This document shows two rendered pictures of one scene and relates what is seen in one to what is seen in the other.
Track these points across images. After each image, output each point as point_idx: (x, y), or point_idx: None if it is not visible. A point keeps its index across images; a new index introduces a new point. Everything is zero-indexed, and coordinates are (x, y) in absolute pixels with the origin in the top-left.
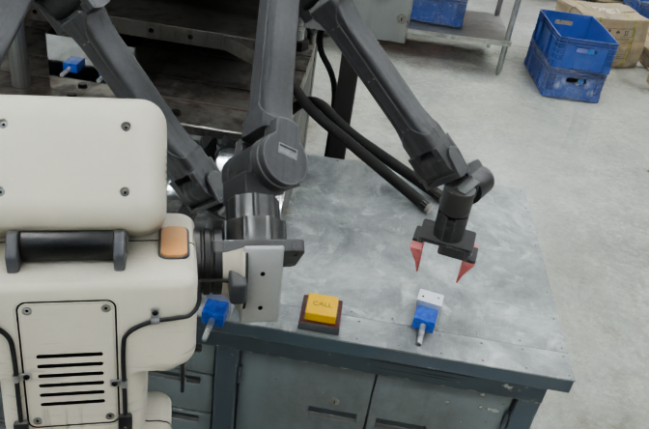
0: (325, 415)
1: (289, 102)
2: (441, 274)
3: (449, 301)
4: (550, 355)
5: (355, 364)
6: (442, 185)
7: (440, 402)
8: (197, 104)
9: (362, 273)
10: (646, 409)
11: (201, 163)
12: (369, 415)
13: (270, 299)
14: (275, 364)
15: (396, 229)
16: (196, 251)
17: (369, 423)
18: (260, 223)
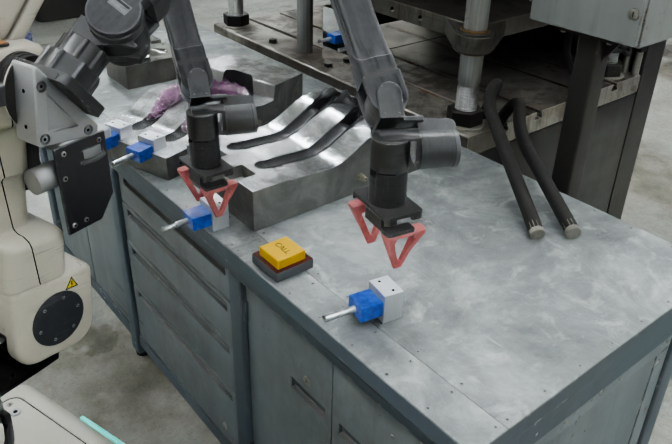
0: (306, 398)
1: None
2: (462, 290)
3: (432, 314)
4: (479, 416)
5: (311, 337)
6: (598, 224)
7: (386, 432)
8: (426, 93)
9: (376, 253)
10: None
11: (192, 59)
12: (333, 416)
13: (31, 120)
14: (266, 312)
15: (472, 237)
16: (0, 61)
17: (334, 426)
18: (52, 53)
